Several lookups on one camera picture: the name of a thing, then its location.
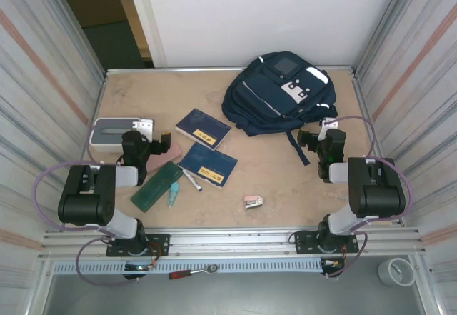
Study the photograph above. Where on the pink pencil case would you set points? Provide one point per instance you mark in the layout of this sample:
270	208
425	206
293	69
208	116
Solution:
168	158

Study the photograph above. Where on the blue notebook yellow label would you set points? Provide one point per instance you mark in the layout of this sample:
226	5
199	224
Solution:
203	127
207	163

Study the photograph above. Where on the green pencil case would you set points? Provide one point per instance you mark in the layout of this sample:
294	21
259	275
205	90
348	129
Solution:
157	186

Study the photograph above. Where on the white blue marker pen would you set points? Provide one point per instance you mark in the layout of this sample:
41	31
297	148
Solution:
192	180

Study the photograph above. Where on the teal glue stick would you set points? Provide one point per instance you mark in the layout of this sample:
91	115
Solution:
173	193

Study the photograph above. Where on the navy blue student backpack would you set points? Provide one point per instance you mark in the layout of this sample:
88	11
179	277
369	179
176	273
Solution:
264	93

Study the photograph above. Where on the pink stapler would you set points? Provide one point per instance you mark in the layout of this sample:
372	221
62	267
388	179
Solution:
254	203

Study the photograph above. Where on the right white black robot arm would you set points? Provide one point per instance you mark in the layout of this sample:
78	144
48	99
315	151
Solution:
375	186

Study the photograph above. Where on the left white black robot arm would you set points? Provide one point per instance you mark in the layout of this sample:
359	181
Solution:
85	193

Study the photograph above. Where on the white grey tissue box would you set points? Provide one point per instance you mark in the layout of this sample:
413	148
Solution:
107	140

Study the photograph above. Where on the thin aluminium table edge bar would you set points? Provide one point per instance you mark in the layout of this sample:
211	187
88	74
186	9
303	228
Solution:
178	69

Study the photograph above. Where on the small electronics board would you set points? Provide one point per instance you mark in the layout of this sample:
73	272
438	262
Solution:
333	263
137	267

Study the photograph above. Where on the grey tape roll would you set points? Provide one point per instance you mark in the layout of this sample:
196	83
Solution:
385	275

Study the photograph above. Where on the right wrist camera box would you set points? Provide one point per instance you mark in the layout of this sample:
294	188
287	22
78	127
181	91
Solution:
326	127

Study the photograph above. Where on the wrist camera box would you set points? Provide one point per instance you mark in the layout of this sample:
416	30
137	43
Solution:
144	126
326	127

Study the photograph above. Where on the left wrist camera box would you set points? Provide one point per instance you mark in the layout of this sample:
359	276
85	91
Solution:
144	126

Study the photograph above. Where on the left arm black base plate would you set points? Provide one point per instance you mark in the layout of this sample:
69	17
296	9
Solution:
160	243

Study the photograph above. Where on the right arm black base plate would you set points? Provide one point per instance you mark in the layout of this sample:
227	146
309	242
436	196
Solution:
303	243

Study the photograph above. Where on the wide aluminium base rail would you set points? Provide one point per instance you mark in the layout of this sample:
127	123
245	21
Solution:
228	243

